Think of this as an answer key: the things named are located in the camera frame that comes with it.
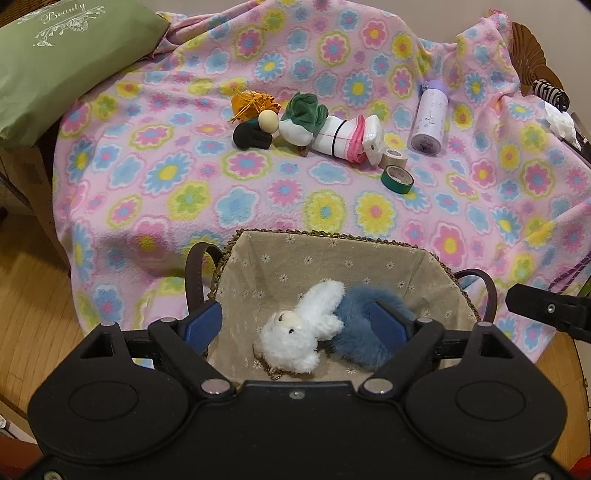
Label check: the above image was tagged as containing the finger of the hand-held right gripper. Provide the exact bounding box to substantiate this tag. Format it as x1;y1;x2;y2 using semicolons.
505;284;591;343

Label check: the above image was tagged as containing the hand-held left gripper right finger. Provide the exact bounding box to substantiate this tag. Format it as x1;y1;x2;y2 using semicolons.
358;300;511;398

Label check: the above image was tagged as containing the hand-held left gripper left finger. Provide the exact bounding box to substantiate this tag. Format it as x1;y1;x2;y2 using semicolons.
81;300;232;400

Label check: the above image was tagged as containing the fabric lined woven basket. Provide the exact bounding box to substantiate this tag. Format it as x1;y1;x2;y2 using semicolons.
185;229;497;381

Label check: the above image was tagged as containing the green tape roll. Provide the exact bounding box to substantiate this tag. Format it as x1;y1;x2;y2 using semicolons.
381;165;414;195

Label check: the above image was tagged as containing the black soft cloth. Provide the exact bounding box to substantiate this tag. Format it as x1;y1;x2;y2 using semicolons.
232;119;274;151

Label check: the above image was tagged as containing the green-hatted doll figure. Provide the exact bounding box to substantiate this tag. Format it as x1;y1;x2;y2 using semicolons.
278;92;329;148

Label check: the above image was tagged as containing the blue furry plush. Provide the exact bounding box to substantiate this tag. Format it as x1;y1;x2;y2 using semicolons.
330;286;417;373

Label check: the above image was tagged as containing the white teddy bear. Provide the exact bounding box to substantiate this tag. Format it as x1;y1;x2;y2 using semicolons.
252;281;346;376

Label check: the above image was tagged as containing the beige tape roll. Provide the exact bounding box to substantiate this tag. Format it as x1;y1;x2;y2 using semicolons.
379;148;409;171

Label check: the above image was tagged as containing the pink floral fleece blanket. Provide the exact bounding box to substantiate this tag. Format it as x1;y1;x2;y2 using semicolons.
51;9;591;366

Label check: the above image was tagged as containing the white crumpled tissue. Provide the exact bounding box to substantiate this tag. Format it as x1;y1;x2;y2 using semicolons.
542;102;581;142

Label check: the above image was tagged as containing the white purple bottle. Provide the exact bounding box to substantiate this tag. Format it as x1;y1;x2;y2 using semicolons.
410;79;450;154

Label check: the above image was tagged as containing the zebra striped item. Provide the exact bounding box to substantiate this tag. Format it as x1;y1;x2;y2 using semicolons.
531;79;567;112

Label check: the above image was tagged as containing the orange yarn doll wooden head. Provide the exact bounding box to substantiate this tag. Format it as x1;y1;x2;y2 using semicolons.
228;89;282;136

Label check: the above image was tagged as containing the tan box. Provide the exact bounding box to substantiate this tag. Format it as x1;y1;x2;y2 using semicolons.
0;134;62;232

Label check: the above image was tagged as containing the green embroidered pillow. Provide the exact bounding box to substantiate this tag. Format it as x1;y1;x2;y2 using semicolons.
0;0;171;149

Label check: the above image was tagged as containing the purple cord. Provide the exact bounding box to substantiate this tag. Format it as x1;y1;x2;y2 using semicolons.
549;251;591;294

